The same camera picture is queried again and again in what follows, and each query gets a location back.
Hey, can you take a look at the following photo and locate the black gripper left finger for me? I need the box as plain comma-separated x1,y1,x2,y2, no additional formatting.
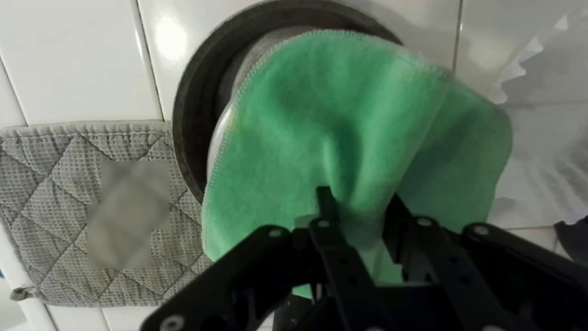
140,188,393,331

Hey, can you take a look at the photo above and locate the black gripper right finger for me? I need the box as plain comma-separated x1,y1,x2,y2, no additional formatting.
384,199,588,331

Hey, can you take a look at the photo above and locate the green cloth covered lid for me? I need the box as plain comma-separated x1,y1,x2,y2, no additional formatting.
173,0,513,285

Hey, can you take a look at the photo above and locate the grey quilted pot holder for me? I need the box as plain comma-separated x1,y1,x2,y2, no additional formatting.
0,122,210,307

